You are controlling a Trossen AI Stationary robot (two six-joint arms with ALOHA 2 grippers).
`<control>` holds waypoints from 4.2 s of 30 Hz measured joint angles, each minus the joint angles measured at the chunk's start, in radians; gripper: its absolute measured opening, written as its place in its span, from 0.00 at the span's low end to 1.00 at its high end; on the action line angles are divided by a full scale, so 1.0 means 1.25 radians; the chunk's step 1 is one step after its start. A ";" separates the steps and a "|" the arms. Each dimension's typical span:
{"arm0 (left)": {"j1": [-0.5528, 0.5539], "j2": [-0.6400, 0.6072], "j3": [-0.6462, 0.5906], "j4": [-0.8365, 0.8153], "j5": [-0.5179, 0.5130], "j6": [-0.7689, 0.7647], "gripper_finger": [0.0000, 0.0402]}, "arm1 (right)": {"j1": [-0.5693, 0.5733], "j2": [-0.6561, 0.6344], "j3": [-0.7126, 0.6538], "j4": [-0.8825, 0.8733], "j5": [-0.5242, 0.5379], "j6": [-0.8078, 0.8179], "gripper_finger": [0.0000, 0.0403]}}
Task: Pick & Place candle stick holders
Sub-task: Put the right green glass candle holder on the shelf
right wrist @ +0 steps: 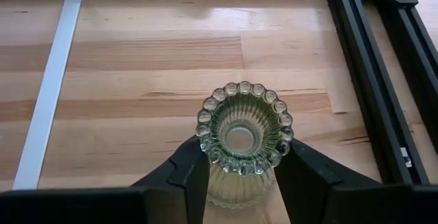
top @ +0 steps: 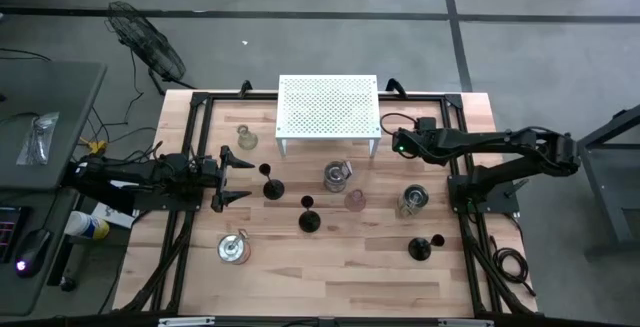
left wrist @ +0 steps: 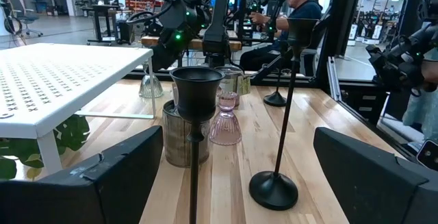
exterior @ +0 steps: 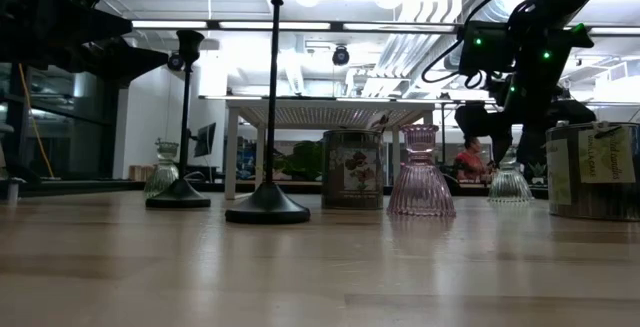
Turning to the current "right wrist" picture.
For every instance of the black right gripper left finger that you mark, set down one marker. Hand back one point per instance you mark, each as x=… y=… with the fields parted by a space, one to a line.
x=184 y=176

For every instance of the black aluminium table frame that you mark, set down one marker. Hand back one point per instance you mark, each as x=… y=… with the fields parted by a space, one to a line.
x=362 y=80

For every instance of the clear glass candle holder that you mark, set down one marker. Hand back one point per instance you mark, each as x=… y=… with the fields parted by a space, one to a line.
x=239 y=138

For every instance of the white perforated metal shelf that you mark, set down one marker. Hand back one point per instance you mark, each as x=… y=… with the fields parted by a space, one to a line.
x=51 y=80

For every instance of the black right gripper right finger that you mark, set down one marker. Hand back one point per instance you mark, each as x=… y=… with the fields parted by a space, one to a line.
x=315 y=186

